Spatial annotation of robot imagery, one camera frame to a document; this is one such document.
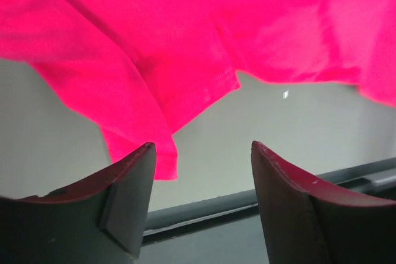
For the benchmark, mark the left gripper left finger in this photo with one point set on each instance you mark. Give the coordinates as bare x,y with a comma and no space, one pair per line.
98,219

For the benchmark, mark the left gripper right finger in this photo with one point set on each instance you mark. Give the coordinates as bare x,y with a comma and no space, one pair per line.
307,219

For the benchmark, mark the magenta t shirt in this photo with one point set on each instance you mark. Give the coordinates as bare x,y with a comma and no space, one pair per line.
143,69

